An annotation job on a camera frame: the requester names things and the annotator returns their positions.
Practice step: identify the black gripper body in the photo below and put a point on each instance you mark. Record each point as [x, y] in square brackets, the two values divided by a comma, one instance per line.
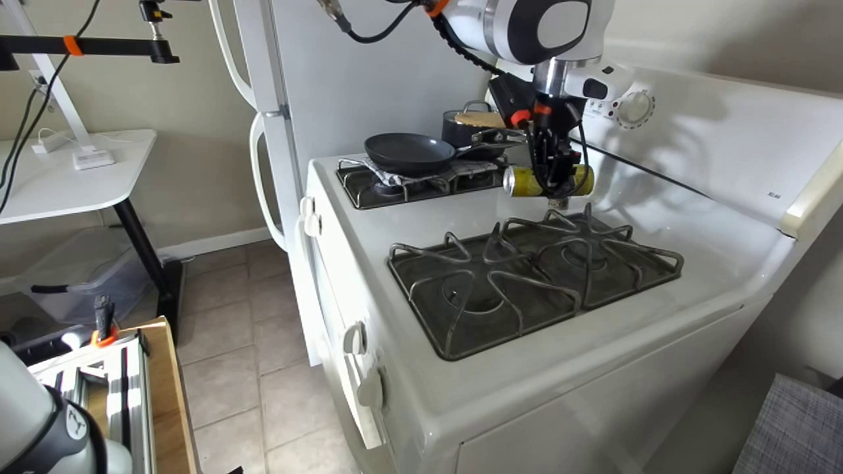
[557, 122]

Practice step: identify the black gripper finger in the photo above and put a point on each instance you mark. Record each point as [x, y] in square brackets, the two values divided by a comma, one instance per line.
[561, 172]
[539, 167]

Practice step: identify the white grey robot base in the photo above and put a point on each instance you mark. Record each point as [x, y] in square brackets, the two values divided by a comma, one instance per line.
[36, 421]

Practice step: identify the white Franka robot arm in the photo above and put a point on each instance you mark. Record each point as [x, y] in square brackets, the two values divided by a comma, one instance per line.
[527, 26]

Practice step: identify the white gas stove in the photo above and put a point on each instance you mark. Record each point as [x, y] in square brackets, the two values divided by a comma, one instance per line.
[527, 297]

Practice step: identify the white stove knob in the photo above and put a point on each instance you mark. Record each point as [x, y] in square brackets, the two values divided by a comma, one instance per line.
[308, 216]
[353, 337]
[369, 387]

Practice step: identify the round wooden lid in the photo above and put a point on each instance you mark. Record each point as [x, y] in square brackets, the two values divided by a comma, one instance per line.
[477, 120]

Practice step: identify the dark grey cooking pot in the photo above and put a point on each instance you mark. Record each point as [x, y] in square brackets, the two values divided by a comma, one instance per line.
[457, 129]

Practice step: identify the black burner grate under pan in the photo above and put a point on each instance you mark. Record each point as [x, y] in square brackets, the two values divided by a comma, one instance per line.
[437, 183]

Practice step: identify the bare black burner grate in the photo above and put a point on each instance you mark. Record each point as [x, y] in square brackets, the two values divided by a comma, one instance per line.
[527, 286]

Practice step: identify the dark grey frying pan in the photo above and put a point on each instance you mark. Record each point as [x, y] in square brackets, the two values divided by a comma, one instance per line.
[408, 150]

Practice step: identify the white refrigerator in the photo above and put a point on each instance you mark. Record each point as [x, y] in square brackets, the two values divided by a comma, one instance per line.
[369, 88]

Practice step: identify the grey checkered mat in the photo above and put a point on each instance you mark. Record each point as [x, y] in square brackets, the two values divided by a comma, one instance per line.
[793, 430]

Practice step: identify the wooden crate with metal rails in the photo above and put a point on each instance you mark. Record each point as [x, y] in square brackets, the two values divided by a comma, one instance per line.
[166, 395]

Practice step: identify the black bar with orange tape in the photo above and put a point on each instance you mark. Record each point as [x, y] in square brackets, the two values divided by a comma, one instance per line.
[95, 47]

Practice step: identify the orange black clamp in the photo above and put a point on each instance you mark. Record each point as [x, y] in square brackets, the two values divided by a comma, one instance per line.
[107, 330]

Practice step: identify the clear plastic storage bin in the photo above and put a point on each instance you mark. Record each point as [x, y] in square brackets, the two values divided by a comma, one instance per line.
[88, 272]

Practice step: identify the white table with black leg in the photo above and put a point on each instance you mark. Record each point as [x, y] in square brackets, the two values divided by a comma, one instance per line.
[70, 179]

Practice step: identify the black wrist camera orange accent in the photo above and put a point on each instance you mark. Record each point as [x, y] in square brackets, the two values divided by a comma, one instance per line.
[506, 93]

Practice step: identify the white camera stand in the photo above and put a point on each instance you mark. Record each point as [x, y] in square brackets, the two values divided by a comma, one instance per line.
[66, 114]

